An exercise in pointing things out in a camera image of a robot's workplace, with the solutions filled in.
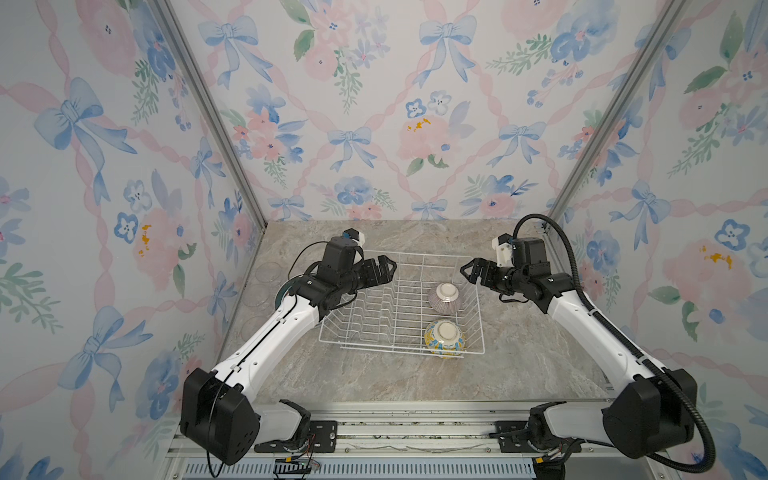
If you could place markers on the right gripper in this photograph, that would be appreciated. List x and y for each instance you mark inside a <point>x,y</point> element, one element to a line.
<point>478,264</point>

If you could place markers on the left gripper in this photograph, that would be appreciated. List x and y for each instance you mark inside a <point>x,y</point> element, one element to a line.
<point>384,274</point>

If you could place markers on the plain white plate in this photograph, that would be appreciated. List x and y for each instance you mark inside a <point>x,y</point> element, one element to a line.
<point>286,299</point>

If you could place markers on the white wire dish rack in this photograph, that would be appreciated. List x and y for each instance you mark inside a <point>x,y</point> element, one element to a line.
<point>392,318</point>

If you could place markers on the striped grey bowl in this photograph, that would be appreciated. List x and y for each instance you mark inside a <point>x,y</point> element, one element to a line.
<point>445,299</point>

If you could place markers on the yellow blue floral bowl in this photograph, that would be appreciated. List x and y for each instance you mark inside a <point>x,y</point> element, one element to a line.
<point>444,338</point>

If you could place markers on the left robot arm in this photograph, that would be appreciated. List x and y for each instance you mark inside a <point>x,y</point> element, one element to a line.
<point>219,409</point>

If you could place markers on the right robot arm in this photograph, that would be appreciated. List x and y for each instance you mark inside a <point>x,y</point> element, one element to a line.
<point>645,415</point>

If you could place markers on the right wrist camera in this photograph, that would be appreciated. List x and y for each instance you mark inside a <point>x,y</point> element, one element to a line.
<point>503,250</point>

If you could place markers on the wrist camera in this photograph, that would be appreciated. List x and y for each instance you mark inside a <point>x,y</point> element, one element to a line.
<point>503,250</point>
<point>354,235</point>

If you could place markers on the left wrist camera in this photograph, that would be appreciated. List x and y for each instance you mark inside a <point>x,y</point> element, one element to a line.
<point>354,235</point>

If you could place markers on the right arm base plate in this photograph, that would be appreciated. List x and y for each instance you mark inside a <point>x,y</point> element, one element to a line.
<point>518,436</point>

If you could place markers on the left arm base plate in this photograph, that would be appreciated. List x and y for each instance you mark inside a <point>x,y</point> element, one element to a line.
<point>318,436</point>

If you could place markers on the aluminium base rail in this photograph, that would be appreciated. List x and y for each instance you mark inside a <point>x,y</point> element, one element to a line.
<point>413,440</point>

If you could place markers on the right corner aluminium post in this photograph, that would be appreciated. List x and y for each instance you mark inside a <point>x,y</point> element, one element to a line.
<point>641,66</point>

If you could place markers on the corner aluminium post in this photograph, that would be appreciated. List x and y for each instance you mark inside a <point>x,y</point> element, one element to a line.
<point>179,45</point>
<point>641,66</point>

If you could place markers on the left corner aluminium post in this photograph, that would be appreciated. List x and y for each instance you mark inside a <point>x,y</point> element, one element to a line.
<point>179,45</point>

